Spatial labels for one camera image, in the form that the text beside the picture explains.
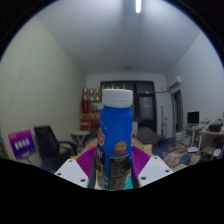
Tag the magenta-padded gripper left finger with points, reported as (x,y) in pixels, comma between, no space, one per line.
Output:
(70,171)

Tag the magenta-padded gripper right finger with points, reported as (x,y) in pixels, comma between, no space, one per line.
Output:
(155,170)

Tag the blue drink bottle white cap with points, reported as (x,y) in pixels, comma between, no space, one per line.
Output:
(114,133)

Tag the grey upholstered chair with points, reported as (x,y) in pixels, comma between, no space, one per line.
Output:
(147,136)

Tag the black office chair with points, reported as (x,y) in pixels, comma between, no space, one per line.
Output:
(48,143)

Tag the small round white table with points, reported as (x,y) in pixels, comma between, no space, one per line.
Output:
(80,134)

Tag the purple sign board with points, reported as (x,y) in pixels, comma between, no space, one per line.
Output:
(21,144)

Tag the wooden shelf unit with trophies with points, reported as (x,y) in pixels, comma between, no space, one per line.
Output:
(88,113)

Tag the white round stool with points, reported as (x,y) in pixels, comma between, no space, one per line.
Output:
(216,153)

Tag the black computer monitor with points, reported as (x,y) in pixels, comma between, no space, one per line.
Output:
(193,117)

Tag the white air conditioner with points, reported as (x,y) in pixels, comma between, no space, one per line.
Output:
(174,82)

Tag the ceiling light tube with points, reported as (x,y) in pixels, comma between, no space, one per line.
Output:
(138,6)

